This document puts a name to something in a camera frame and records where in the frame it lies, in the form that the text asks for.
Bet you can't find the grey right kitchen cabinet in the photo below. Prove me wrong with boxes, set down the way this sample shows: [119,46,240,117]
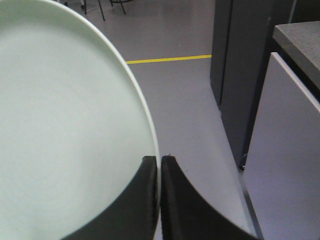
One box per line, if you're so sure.
[210,0,320,240]

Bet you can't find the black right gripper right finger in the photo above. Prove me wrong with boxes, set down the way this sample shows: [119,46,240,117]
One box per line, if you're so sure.
[160,155,256,240]

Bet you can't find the black chair legs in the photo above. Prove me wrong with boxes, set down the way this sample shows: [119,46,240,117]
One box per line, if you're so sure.
[62,0,131,22]

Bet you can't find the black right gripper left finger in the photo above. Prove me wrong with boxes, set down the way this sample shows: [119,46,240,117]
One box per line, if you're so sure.
[64,156,158,240]

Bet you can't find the light green round plate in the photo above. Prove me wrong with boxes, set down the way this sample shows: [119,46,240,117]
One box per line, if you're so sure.
[0,0,160,240]

